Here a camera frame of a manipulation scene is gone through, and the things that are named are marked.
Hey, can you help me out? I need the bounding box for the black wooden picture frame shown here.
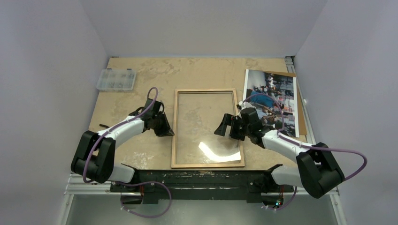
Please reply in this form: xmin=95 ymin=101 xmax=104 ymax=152
xmin=170 ymin=89 xmax=245 ymax=169

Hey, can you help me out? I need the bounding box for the printed photo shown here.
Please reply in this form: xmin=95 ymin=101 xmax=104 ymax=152
xmin=243 ymin=69 xmax=302 ymax=137

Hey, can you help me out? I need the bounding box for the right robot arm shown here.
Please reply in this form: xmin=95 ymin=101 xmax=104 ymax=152
xmin=214 ymin=108 xmax=345 ymax=199

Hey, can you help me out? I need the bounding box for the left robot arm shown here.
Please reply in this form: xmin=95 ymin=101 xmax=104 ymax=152
xmin=70 ymin=98 xmax=174 ymax=192

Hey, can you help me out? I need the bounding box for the brown backing board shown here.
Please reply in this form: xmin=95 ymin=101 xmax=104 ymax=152
xmin=273 ymin=72 xmax=307 ymax=135

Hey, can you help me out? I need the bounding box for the clear plastic organizer box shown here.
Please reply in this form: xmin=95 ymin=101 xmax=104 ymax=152
xmin=96 ymin=68 xmax=137 ymax=92

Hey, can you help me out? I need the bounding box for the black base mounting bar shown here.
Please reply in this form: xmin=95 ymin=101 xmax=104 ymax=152
xmin=110 ymin=170 xmax=294 ymax=204

